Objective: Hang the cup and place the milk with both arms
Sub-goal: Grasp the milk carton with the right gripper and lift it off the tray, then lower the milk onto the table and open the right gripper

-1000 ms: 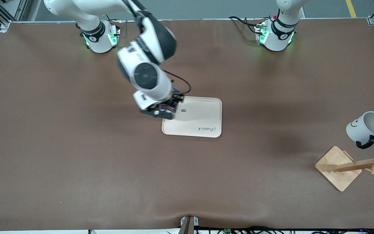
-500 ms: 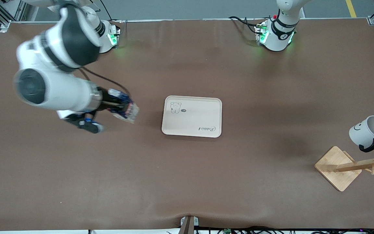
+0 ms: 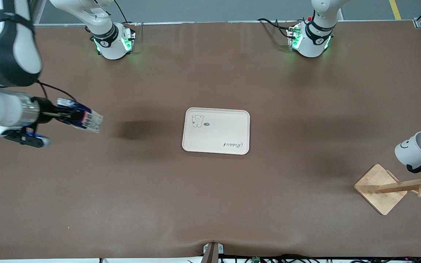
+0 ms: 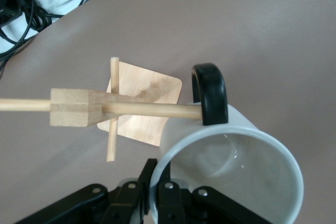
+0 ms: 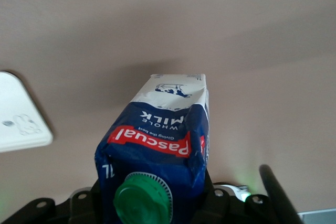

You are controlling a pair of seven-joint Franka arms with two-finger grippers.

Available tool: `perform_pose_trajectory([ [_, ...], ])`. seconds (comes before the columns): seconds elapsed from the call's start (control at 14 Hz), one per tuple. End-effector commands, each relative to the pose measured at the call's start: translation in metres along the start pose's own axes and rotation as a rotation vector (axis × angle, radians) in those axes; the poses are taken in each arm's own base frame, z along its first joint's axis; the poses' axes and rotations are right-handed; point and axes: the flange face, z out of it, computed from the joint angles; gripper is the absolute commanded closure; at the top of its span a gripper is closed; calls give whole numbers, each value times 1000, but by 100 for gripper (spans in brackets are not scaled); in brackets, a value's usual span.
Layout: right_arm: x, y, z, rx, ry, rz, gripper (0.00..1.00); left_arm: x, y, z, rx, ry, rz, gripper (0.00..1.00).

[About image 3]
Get brown table cover mat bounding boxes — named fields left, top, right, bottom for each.
left=0, top=20, right=421, bottom=260

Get cream plastic tray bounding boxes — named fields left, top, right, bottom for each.
left=182, top=107, right=250, bottom=155

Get wooden cup rack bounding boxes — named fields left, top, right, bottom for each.
left=354, top=159, right=421, bottom=216

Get black right arm base cable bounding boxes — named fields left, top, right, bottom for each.
left=113, top=0, right=144, bottom=27

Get blue milk carton green cap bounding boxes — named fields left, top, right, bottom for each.
left=57, top=98, right=104, bottom=134

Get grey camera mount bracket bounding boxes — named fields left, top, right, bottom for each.
left=202, top=242, right=224, bottom=263

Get black left arm base cables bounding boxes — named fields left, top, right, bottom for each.
left=257, top=18, right=299, bottom=39

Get white smiley mug black handle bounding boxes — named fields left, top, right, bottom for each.
left=394, top=131, right=421, bottom=174

